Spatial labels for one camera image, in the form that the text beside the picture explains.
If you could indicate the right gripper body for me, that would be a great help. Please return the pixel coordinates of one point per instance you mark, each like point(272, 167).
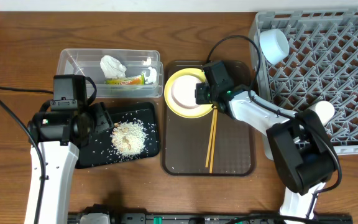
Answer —
point(201, 94)

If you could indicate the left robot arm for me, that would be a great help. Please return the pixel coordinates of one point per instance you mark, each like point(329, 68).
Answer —
point(64, 137)

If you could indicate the rice and nutshell pile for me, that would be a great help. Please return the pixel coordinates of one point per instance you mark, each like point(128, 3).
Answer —
point(128, 138)

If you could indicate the yellow plate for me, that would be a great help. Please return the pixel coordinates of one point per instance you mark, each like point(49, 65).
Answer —
point(198, 112)

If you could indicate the white cup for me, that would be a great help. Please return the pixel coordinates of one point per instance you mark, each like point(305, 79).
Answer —
point(325, 111)

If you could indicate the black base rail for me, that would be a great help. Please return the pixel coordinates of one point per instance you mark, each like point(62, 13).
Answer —
point(102, 214)

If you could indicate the small white tissue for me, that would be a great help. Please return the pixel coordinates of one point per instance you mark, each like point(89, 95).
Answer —
point(150, 76)

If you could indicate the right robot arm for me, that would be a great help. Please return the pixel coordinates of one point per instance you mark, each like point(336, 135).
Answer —
point(304, 158)

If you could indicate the light blue bowl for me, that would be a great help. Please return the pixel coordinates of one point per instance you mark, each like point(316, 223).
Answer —
point(274, 45)

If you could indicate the brown serving tray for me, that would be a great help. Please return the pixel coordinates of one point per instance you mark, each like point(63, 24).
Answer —
point(186, 143)

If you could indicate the clear plastic bin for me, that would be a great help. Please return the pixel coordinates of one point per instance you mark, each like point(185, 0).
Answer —
point(86, 62)

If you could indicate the green snack wrapper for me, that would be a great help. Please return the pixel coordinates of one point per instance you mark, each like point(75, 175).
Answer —
point(135, 80)

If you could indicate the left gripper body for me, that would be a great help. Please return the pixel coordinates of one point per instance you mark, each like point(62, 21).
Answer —
point(103, 115)

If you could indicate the grey dishwasher rack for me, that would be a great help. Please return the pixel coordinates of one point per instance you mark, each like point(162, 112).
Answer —
point(322, 65)

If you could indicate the white rice bowl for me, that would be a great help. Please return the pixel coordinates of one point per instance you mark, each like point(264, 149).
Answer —
point(183, 91)

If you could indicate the wooden chopstick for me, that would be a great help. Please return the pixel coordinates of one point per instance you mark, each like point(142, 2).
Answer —
point(210, 138)
point(213, 147)

